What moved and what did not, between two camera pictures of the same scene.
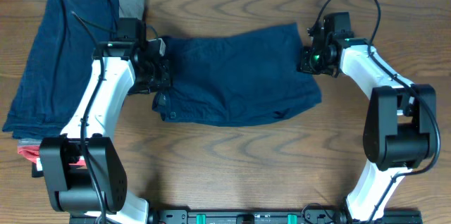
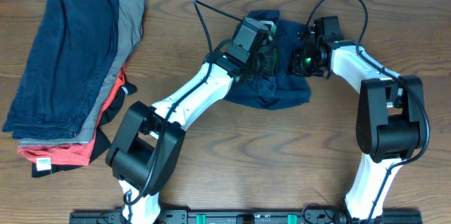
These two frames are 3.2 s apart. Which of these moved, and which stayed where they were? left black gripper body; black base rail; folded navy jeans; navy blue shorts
Moved: navy blue shorts; left black gripper body
Stayed: black base rail; folded navy jeans
